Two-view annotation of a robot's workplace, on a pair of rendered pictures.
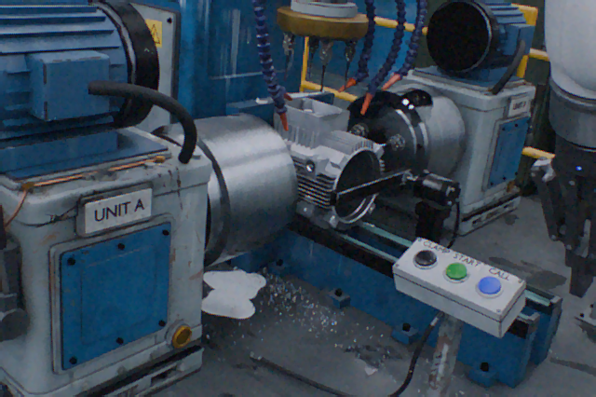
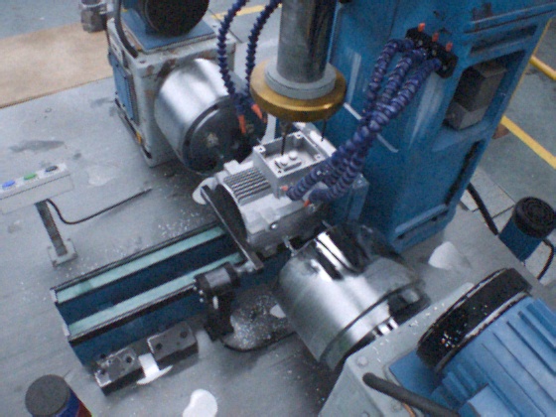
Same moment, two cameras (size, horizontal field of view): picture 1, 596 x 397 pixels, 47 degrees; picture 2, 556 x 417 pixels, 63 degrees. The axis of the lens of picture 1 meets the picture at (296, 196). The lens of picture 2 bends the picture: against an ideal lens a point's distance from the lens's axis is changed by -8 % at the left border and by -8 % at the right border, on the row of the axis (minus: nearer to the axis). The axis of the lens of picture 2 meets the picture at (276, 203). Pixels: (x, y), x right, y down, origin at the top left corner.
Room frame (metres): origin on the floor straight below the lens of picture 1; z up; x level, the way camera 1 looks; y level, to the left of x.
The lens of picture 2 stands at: (1.57, -0.76, 1.85)
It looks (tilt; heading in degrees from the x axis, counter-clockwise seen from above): 49 degrees down; 104
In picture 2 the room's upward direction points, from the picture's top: 7 degrees clockwise
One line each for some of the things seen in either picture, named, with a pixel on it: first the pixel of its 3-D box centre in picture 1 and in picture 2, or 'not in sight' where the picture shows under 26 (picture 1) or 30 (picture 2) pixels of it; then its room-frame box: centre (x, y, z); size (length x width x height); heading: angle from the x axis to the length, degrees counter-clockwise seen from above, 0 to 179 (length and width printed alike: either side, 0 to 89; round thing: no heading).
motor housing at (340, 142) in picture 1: (319, 171); (269, 200); (1.37, -0.04, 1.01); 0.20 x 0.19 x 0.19; 51
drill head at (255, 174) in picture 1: (190, 195); (201, 105); (1.10, 0.18, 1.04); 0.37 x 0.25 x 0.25; 141
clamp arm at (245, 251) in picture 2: (372, 185); (228, 228); (1.32, -0.15, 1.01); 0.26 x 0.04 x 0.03; 141
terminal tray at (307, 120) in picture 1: (310, 123); (288, 165); (1.40, -0.01, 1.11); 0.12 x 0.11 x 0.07; 51
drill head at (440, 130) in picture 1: (408, 137); (359, 307); (1.63, -0.25, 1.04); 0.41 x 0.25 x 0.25; 141
